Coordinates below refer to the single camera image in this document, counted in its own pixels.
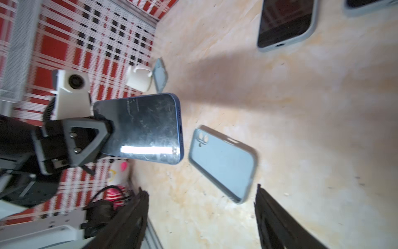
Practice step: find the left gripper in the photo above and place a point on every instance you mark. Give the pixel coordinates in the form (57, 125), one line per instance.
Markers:
(74, 142)

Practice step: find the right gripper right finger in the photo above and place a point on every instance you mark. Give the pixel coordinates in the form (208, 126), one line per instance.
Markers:
(277, 228)

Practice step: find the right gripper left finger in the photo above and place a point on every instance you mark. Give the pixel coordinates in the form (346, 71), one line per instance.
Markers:
(121, 228)

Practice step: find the light blue cased phone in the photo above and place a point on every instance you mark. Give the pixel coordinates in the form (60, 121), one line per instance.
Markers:
(229, 164)

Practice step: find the blue case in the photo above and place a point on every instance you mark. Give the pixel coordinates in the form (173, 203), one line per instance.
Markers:
(160, 75)

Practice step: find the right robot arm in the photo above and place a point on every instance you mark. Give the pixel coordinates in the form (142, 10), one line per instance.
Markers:
(60, 232)

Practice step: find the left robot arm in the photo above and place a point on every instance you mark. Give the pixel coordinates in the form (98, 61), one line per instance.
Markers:
(33, 158)

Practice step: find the pink plush toy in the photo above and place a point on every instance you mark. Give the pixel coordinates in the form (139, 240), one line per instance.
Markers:
(118, 175)

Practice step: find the white ceramic mug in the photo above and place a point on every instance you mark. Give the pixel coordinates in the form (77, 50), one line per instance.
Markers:
(139, 77)

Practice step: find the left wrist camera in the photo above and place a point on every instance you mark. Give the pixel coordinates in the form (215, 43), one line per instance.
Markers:
(72, 98)

